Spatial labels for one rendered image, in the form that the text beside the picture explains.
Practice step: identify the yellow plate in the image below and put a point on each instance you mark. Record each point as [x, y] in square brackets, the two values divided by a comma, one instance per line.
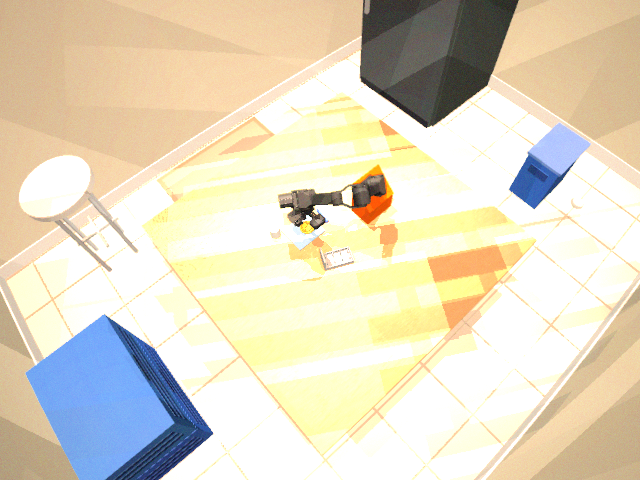
[306, 228]

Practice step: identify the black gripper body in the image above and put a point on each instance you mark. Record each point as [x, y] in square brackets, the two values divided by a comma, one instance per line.
[317, 220]

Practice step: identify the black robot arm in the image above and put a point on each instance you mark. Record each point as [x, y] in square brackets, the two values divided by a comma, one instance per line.
[303, 199]

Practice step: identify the beige cylinder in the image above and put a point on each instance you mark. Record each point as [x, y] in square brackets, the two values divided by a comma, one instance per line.
[274, 231]

